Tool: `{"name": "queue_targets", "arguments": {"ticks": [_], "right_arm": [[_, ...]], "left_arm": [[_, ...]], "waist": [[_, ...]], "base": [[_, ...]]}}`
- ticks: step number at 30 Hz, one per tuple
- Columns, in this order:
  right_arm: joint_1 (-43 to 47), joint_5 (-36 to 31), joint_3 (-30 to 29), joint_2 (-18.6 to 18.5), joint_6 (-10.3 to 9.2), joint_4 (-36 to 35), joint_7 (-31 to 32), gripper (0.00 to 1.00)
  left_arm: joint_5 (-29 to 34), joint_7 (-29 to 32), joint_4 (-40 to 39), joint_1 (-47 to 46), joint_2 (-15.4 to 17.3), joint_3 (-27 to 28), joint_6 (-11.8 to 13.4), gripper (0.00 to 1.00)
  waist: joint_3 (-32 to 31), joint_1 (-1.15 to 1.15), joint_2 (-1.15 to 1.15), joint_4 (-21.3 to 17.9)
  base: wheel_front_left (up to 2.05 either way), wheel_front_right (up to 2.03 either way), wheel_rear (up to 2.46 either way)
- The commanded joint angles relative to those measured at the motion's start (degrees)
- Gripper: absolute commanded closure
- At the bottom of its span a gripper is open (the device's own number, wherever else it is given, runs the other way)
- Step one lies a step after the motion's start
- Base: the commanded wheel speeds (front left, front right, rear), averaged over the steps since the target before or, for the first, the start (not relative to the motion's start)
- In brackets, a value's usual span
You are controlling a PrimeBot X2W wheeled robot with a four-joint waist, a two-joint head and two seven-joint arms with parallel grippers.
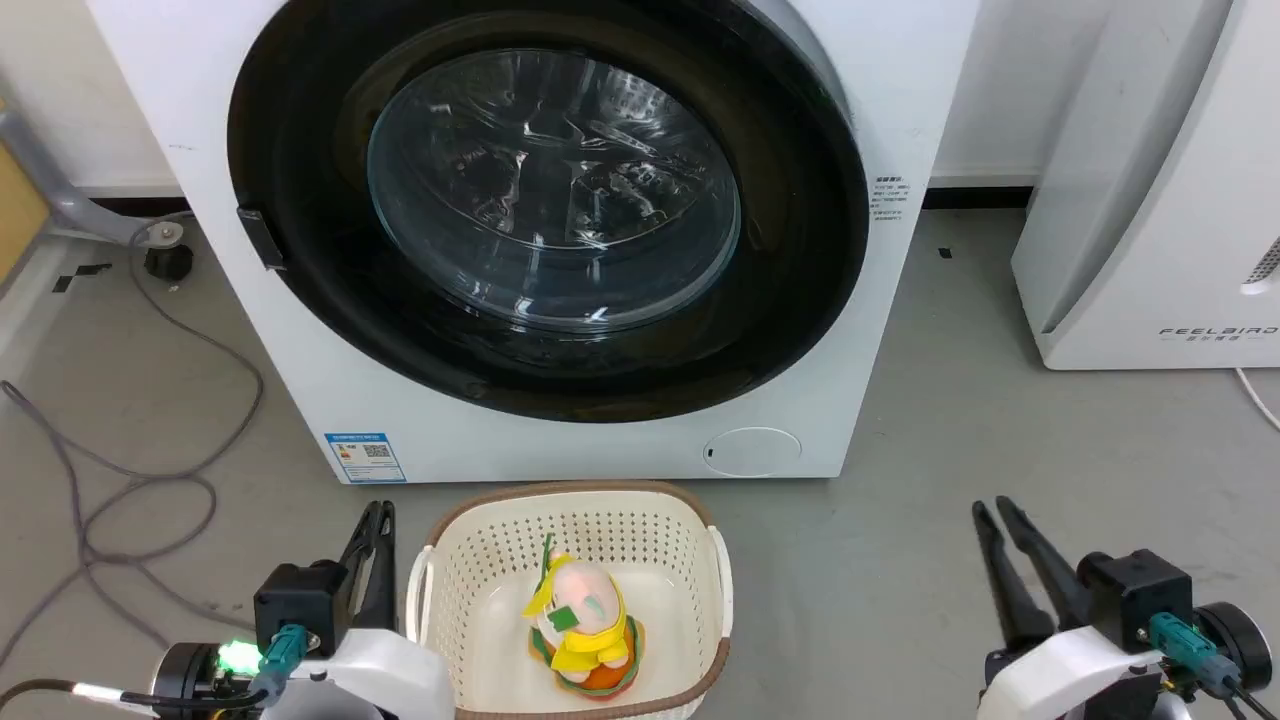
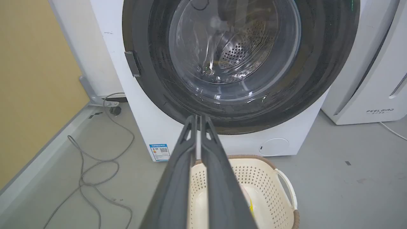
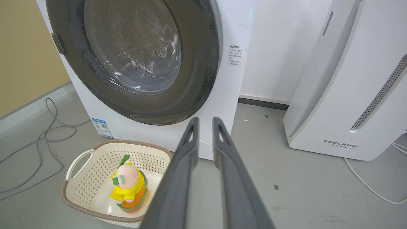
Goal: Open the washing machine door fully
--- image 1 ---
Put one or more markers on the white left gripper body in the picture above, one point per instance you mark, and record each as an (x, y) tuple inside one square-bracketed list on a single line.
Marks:
[(390, 675)]

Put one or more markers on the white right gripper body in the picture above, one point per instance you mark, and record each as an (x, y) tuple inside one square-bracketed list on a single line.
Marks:
[(1070, 680)]

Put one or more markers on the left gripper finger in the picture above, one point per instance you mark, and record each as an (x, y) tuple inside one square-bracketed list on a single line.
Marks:
[(384, 585), (364, 545)]

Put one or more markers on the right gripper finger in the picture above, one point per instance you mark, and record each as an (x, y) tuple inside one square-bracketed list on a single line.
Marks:
[(1050, 570), (1010, 590)]

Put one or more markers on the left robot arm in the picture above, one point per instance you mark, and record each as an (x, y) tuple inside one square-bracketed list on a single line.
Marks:
[(190, 675)]

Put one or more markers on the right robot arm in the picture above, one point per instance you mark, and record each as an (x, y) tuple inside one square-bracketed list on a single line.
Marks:
[(1235, 640)]

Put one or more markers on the white front-load washing machine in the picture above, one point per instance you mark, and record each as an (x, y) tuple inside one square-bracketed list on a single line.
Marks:
[(300, 400)]

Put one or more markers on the round black glass washer door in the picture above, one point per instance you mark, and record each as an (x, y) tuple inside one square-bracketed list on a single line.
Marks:
[(800, 250)]

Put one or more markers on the cream perforated laundry basket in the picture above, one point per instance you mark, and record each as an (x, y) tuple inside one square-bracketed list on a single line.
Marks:
[(480, 560)]

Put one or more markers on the yellow pink plush doll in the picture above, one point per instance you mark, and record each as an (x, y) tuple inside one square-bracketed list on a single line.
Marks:
[(590, 620)]

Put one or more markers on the white Feelbird appliance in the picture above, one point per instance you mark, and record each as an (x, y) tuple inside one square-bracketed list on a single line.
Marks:
[(1150, 250)]

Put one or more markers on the yellow wooden panel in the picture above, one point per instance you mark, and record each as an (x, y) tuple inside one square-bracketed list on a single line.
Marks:
[(18, 200)]

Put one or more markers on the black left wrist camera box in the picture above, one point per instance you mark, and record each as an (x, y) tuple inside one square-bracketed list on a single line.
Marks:
[(298, 600)]

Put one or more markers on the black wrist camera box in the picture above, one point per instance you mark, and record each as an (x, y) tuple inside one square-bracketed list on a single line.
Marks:
[(1135, 595), (298, 600)]

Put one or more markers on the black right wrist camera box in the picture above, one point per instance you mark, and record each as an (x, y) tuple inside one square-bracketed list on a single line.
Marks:
[(1135, 595)]

